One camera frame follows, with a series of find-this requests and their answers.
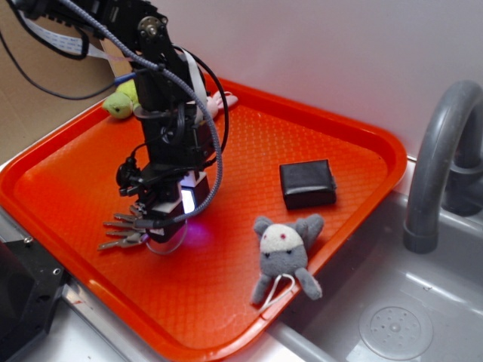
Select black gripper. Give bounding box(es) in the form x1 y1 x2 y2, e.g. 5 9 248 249
116 109 214 244

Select silver keys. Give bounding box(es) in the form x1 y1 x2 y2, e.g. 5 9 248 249
97 203 188 256

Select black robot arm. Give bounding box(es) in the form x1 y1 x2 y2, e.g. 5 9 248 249
10 1 223 250

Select grey plush mouse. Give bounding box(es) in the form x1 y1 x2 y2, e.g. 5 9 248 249
251 214 325 310

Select pink plush bunny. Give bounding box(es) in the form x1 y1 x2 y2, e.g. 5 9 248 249
205 91 238 119

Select orange plastic tray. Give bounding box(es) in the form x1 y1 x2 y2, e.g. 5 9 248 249
1 81 406 361

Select green plush turtle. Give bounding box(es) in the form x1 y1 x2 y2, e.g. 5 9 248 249
102 80 140 120

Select black rectangular block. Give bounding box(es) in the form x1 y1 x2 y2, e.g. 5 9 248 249
279 159 337 210

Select black metal base block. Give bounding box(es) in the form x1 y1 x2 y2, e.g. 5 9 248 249
1 237 66 361

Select grey toy sink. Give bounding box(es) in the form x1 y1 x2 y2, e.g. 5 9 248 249
269 193 482 361

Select grey plastic faucet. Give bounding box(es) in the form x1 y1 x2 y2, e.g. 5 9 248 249
403 80 482 254

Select thin black cable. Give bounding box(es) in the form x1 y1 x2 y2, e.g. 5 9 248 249
0 29 137 101

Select grey braided cable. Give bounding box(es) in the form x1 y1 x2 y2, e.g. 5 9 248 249
63 0 223 227

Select white flat ribbon cable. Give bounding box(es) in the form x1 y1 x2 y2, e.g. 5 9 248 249
14 11 133 63

